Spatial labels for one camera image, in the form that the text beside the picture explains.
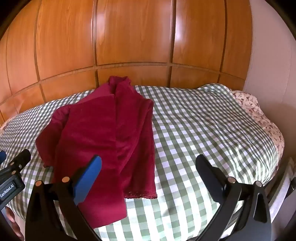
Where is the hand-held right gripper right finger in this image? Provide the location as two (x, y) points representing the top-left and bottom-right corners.
(195, 154), (272, 241)

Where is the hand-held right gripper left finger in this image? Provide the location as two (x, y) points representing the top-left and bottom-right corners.
(24, 155), (102, 241)

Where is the dark red garment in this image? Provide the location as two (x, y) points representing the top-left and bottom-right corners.
(35, 76), (158, 229)

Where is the person's left hand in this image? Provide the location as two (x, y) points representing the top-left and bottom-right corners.
(5, 206), (25, 240)

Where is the green white checked bedspread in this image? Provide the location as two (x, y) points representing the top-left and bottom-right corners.
(0, 84), (278, 241)

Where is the floral bed sheet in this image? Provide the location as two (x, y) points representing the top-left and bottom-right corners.
(231, 90), (285, 160)

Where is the wooden panelled headboard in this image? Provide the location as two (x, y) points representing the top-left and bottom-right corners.
(0, 0), (252, 127)

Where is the white bed frame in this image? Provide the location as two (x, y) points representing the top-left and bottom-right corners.
(266, 156), (296, 223)

